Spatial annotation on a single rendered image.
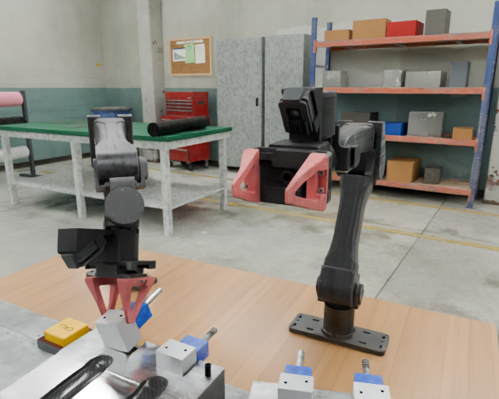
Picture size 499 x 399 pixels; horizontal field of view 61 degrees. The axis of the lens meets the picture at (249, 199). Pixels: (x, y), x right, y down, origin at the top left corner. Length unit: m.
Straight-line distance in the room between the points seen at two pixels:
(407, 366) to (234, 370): 0.32
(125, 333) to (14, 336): 0.37
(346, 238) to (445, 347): 0.30
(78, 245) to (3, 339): 0.43
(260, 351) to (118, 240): 0.37
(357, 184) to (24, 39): 7.54
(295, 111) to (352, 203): 0.39
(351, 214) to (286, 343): 0.29
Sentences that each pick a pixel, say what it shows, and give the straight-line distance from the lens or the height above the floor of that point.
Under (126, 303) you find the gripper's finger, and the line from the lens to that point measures 0.71.
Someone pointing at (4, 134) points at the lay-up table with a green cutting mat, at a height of 0.80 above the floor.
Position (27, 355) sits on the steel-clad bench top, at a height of 0.80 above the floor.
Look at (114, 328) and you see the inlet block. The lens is 0.73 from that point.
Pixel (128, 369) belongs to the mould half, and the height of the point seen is 0.89.
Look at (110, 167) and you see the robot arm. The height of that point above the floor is 1.18.
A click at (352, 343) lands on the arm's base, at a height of 0.81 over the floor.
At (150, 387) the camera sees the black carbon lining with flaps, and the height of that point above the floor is 0.89.
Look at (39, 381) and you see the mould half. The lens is 0.75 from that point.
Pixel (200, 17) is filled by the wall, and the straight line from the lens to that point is 7.42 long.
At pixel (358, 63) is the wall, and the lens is 6.08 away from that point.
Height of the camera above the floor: 1.30
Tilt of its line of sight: 15 degrees down
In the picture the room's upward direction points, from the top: straight up
